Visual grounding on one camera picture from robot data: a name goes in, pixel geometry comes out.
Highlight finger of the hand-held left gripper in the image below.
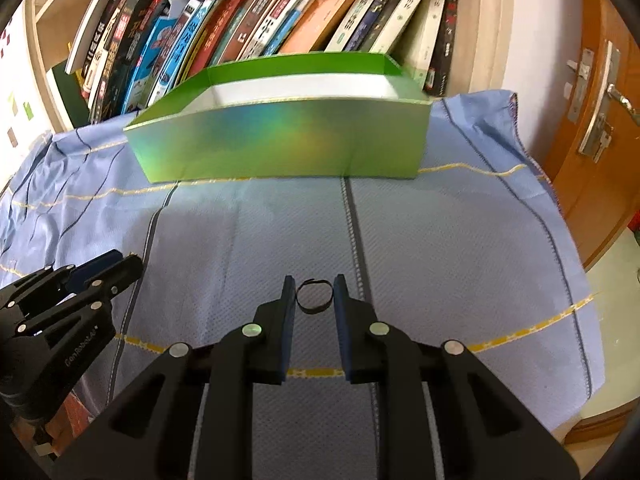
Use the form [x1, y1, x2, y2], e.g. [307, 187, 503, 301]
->
[0, 250, 124, 318]
[12, 255, 144, 341]

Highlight small black ring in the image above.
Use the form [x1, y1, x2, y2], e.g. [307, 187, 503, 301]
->
[295, 280, 335, 315]

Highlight metal door lock handle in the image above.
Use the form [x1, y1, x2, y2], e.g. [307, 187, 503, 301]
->
[565, 40, 640, 163]

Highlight row of books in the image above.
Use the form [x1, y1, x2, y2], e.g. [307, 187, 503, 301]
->
[65, 0, 476, 126]

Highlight brown wooden door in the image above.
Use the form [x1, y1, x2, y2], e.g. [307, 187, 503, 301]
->
[542, 0, 640, 271]

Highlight green cardboard box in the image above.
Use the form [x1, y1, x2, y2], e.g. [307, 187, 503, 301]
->
[123, 52, 434, 184]

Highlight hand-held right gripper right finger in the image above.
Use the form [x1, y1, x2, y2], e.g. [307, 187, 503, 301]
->
[333, 274, 581, 480]

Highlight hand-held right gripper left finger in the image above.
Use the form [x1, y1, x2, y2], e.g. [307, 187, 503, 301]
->
[52, 275, 298, 480]

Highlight cream wooden bookshelf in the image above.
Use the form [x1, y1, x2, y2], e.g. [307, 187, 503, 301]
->
[25, 0, 516, 133]

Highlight blue striped cloth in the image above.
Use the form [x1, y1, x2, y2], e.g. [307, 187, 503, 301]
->
[0, 89, 608, 480]

